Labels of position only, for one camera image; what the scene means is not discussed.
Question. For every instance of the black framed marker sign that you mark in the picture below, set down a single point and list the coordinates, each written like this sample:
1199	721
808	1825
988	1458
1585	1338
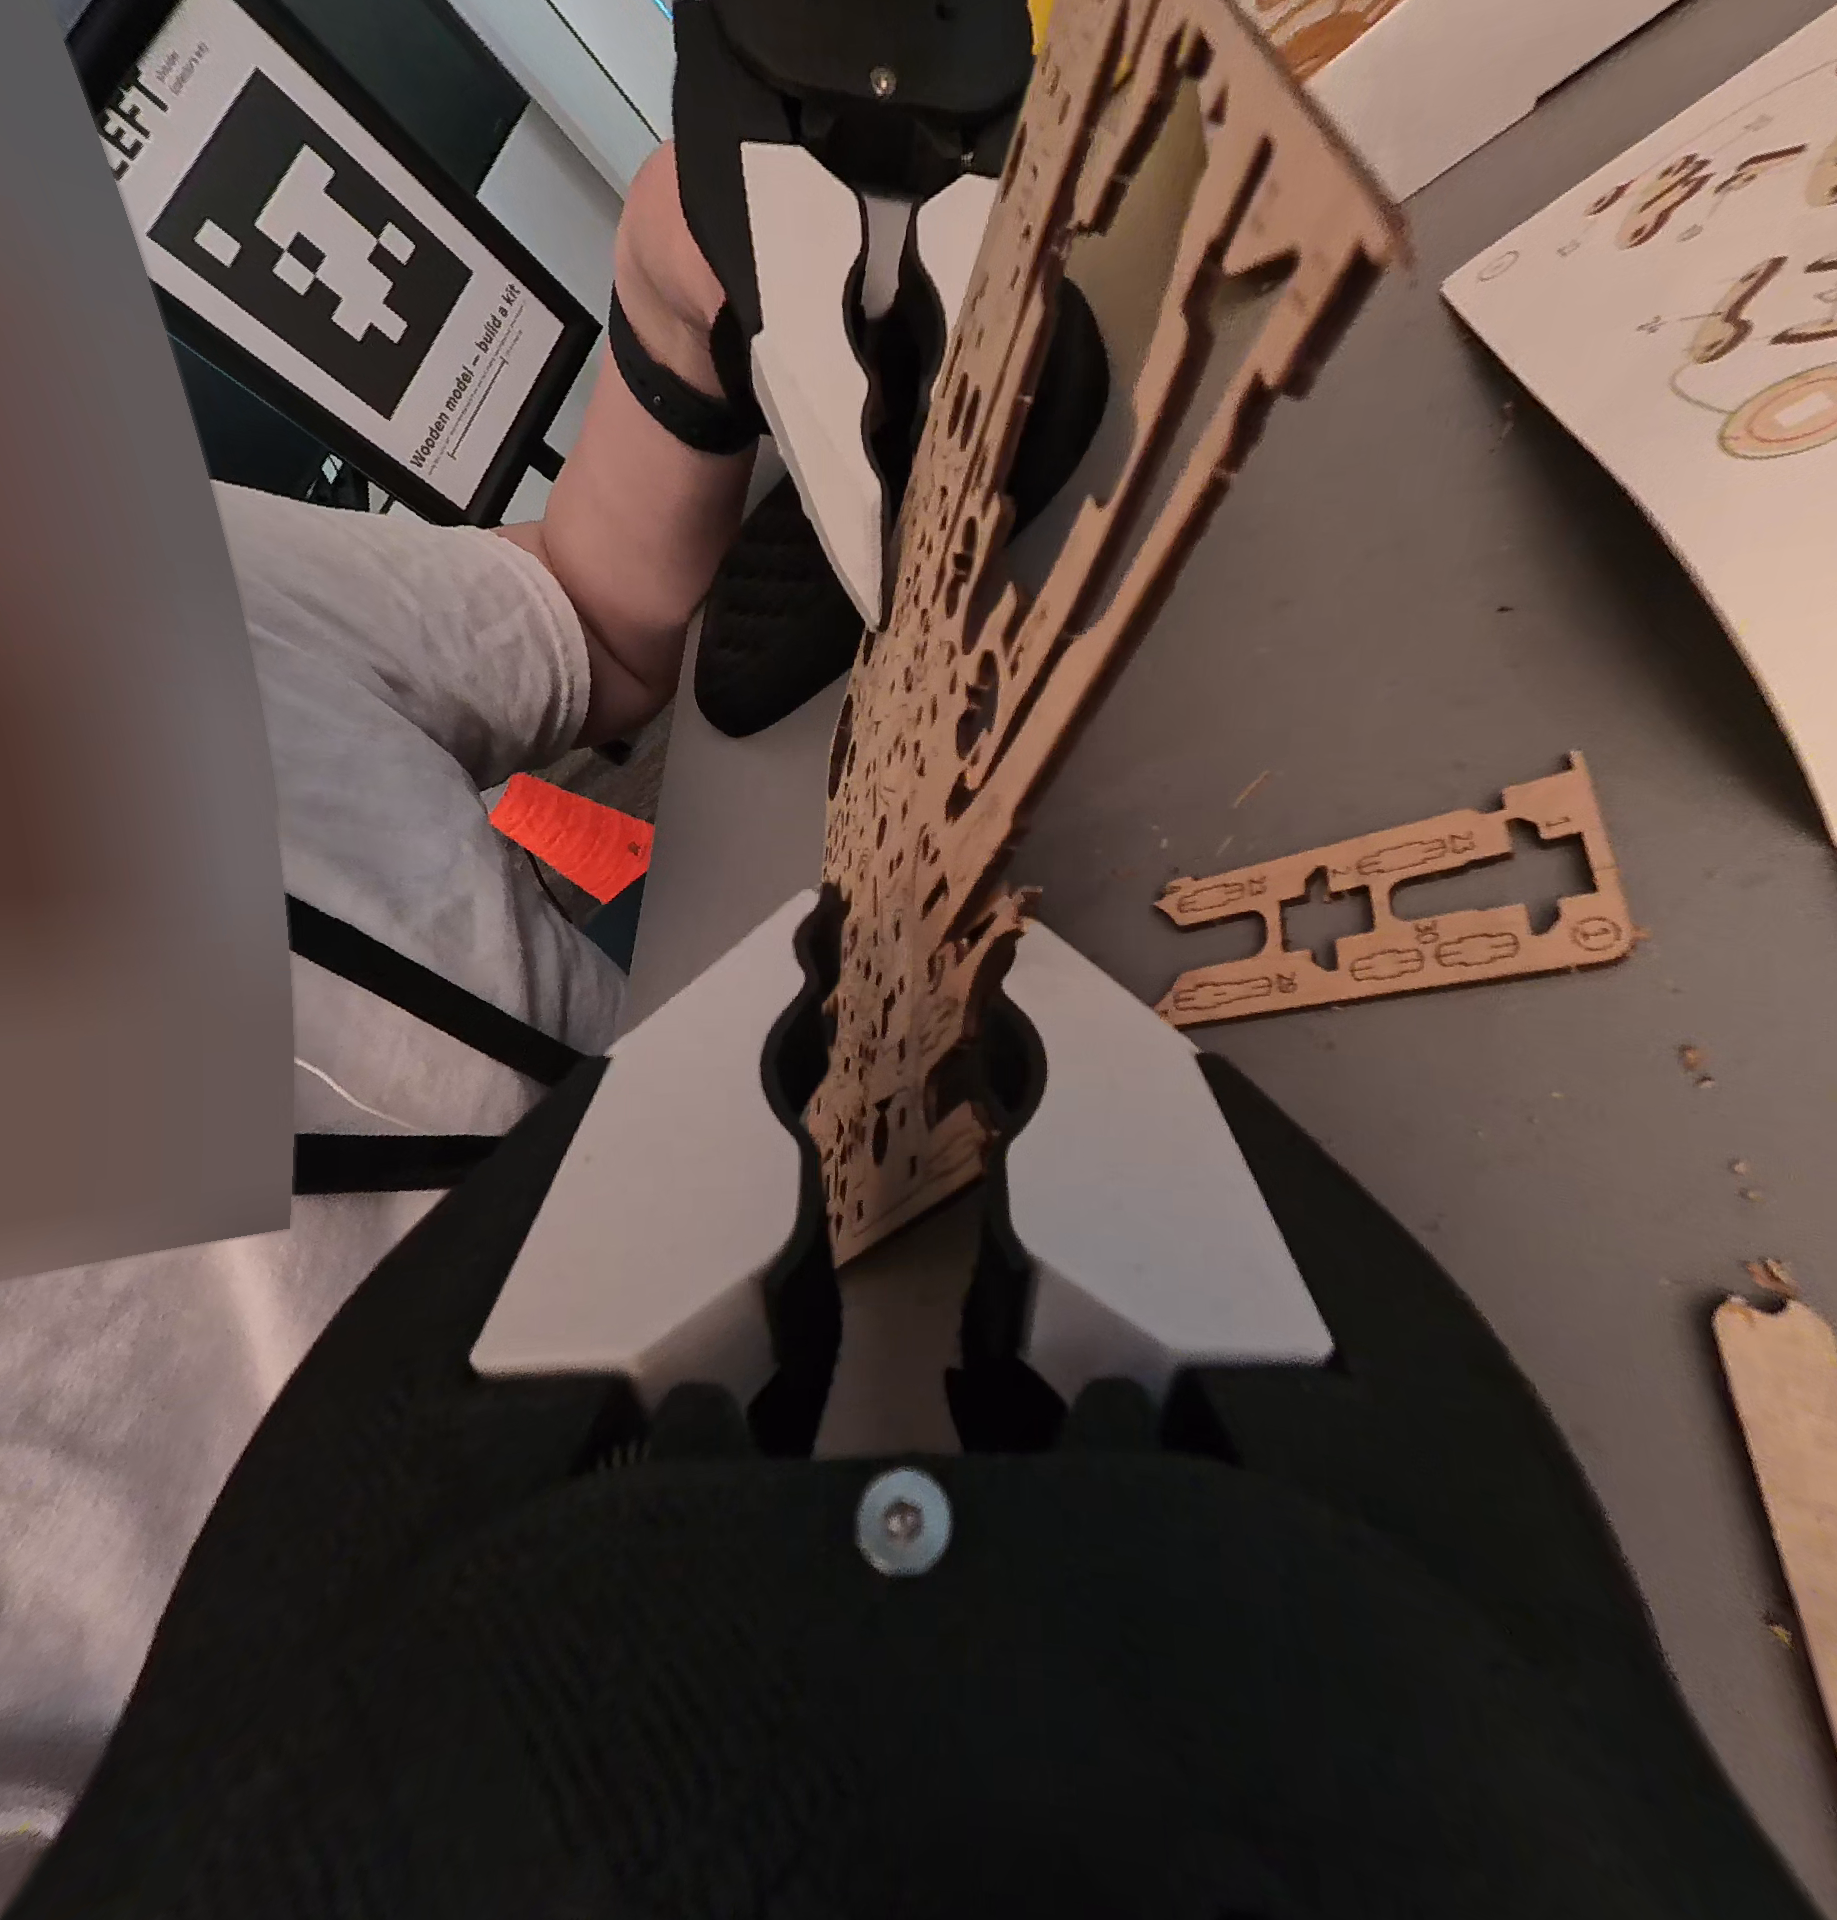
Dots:
317	226

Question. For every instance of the wooden stick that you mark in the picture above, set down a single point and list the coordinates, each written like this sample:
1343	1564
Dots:
1804	1501

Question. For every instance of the black wristband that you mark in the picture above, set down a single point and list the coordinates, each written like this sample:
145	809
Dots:
678	406

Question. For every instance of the wooden parts sheet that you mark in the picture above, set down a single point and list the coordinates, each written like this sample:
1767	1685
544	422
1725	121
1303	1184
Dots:
1031	346

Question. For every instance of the person's left forearm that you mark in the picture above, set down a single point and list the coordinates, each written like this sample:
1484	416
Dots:
618	571

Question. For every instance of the pile of rubber bands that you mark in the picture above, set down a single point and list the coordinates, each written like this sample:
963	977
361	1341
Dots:
1309	31

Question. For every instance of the person's left hand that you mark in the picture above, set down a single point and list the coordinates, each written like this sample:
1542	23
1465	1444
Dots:
653	242

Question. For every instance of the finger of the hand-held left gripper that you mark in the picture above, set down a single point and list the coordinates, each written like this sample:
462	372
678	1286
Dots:
956	242
806	332

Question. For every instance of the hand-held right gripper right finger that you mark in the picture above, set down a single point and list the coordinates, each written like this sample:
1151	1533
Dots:
1142	1201

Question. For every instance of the small wooden offcut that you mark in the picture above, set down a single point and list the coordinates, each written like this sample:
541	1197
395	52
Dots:
1601	887

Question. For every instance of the instruction booklet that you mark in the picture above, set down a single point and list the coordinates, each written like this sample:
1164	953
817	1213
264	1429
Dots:
1684	527

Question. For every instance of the white cardboard box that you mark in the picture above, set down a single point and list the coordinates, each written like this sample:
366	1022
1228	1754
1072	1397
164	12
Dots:
1458	106

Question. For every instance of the orange tag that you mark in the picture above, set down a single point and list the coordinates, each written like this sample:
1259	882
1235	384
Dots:
572	833

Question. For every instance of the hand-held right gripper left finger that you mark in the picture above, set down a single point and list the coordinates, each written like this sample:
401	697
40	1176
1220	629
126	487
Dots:
632	1201

